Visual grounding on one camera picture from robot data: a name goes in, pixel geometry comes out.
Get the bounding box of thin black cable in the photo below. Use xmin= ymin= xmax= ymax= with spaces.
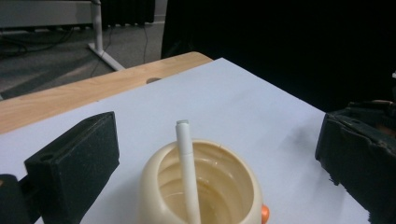
xmin=141 ymin=24 xmax=149 ymax=65

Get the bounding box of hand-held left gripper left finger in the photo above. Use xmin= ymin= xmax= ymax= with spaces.
xmin=23 ymin=111 xmax=120 ymax=224

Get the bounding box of white metal stand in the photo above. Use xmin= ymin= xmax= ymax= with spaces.
xmin=0 ymin=0 xmax=126 ymax=72

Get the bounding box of dark pleated curtain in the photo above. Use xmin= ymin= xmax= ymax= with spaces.
xmin=100 ymin=0 xmax=156 ymax=28

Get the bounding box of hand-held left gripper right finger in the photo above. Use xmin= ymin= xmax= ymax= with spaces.
xmin=315 ymin=100 xmax=396 ymax=224

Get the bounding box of white pen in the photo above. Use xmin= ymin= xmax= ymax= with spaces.
xmin=175 ymin=119 xmax=203 ymax=224

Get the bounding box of cream ribbed pen holder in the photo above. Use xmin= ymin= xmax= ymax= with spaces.
xmin=136 ymin=138 xmax=271 ymax=224

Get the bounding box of bundle of black cables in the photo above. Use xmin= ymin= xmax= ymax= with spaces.
xmin=0 ymin=27 xmax=75 ymax=61

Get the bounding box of light blue mat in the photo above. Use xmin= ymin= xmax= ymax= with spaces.
xmin=0 ymin=57 xmax=372 ymax=224

